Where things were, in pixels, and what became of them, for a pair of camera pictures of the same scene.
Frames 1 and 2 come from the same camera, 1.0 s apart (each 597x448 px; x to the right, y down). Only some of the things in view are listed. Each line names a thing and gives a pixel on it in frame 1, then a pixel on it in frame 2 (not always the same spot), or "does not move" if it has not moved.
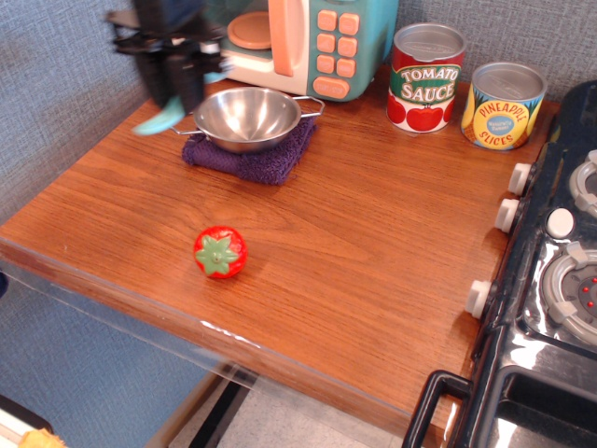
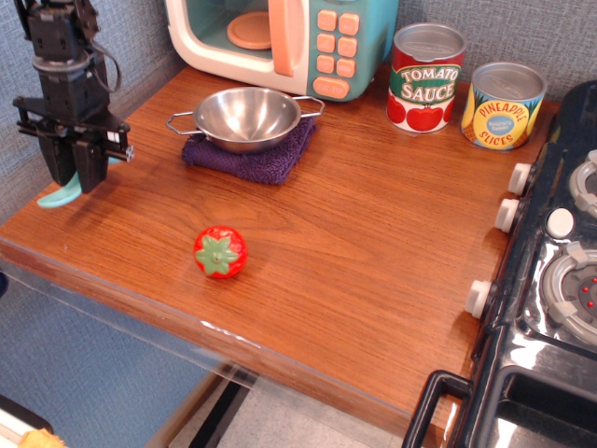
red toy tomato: x=220 y=252 does not move
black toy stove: x=534 y=374 does not move
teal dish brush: x=173 y=114 -> x=69 y=189
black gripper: x=168 y=37 -> x=72 y=119
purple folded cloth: x=277 y=165 does not move
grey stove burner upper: x=583 y=184 does not move
